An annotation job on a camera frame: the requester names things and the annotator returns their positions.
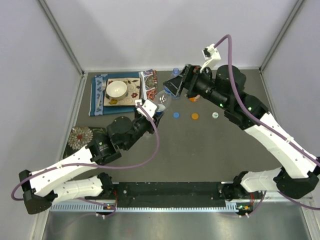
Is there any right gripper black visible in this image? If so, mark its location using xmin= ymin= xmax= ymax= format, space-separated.
xmin=162 ymin=64 xmax=229 ymax=111

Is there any blue liquid bottle blue cap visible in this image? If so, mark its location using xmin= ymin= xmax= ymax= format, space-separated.
xmin=171 ymin=67 xmax=180 ymax=100

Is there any clear water bottle blue cap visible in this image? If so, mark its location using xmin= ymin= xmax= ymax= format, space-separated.
xmin=153 ymin=90 xmax=173 ymax=113

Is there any orange juice bottle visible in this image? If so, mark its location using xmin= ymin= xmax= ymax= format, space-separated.
xmin=189 ymin=95 xmax=201 ymax=102

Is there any orange bottle cap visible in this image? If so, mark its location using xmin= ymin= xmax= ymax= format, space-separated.
xmin=191 ymin=113 xmax=199 ymax=120

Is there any white green bottle cap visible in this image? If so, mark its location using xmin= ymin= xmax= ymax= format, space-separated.
xmin=212 ymin=112 xmax=219 ymax=119

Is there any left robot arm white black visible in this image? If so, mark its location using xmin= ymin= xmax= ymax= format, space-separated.
xmin=19 ymin=112 xmax=163 ymax=215

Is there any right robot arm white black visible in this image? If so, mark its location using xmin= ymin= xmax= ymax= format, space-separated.
xmin=163 ymin=64 xmax=320 ymax=200

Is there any blue patterned placemat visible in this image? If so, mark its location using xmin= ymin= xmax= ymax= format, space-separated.
xmin=88 ymin=69 xmax=158 ymax=117

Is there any square floral plate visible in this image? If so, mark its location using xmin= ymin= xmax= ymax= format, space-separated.
xmin=103 ymin=77 xmax=141 ymax=107

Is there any white ceramic bowl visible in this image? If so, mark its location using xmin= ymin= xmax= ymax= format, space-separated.
xmin=105 ymin=80 xmax=128 ymax=100

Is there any silver fork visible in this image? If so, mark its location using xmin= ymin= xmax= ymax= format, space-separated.
xmin=96 ymin=80 xmax=107 ymax=109

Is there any dark floral coaster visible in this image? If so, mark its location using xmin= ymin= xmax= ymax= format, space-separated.
xmin=62 ymin=126 xmax=107 ymax=159

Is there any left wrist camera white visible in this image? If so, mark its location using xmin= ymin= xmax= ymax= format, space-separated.
xmin=135 ymin=99 xmax=159 ymax=119

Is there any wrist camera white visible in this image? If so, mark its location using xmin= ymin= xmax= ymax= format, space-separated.
xmin=200 ymin=44 xmax=221 ymax=73
xmin=135 ymin=99 xmax=159 ymax=119

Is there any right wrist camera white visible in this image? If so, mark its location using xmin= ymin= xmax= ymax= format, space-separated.
xmin=200 ymin=44 xmax=221 ymax=73

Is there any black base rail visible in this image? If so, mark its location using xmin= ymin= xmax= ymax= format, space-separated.
xmin=114 ymin=182 xmax=239 ymax=208

